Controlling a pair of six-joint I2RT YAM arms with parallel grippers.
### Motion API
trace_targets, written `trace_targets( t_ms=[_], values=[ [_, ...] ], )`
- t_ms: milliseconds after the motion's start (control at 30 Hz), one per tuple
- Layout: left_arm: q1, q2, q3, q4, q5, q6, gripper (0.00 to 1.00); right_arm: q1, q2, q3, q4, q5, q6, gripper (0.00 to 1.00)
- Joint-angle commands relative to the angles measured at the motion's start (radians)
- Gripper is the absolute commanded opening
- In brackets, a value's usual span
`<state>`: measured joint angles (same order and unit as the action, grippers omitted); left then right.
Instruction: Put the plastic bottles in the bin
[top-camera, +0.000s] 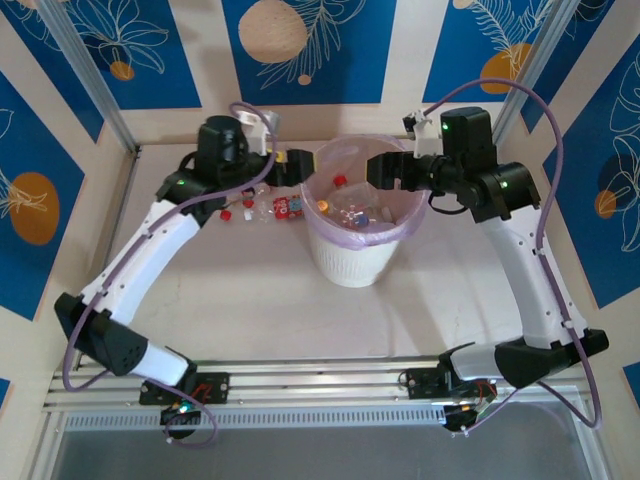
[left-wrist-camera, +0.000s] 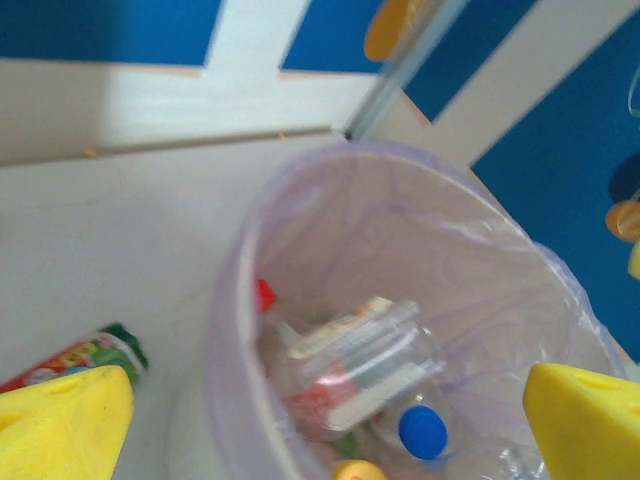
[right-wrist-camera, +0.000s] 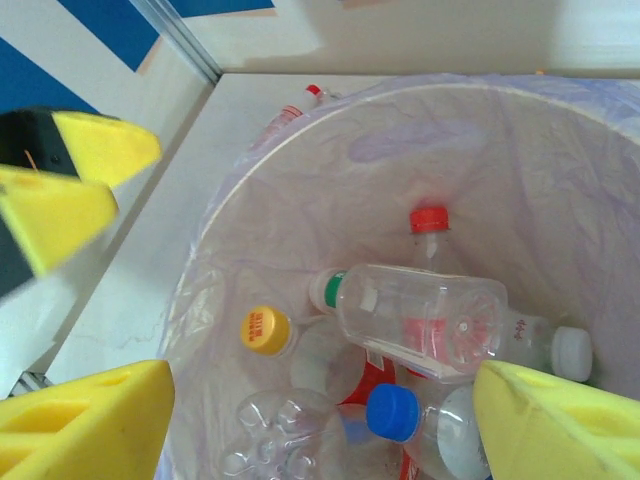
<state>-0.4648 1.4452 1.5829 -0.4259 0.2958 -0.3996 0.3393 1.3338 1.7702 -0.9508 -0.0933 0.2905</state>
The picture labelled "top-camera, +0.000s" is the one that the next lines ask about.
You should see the purple bin liner bag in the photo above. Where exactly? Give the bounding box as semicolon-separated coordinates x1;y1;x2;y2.
299;135;429;249

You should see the white plastic waste bin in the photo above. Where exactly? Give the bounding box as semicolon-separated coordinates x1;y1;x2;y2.
299;137;427;290

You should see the grey glossy panel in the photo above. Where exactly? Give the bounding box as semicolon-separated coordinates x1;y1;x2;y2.
27;424;621;480

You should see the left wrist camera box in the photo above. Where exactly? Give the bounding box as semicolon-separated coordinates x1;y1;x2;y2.
236;107;282;152

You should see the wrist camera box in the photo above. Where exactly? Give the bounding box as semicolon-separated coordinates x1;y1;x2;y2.
402;109;444;158
236;107;282;152

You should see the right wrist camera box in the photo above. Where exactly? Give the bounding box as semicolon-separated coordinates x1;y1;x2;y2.
402;109;444;158

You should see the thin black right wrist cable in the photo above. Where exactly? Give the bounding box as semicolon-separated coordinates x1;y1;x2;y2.
427;189;474;216

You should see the aluminium frame post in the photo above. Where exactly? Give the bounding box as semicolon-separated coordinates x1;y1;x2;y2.
37;0;141;151
492;0;576;146

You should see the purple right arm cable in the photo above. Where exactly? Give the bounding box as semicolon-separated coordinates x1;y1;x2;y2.
422;77;601;436

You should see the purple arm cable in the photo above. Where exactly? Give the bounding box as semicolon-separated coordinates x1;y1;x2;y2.
422;77;601;436
63;101;279;447

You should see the aluminium side rail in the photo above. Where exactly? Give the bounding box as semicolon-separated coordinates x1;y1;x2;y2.
99;144;143;281

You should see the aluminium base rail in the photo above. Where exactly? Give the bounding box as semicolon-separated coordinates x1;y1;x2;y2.
42;355;594;416

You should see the grey slotted cable duct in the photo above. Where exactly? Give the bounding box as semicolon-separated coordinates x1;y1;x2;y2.
62;405;451;432

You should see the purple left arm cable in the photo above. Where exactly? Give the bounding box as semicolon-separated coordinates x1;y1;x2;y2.
63;101;279;447

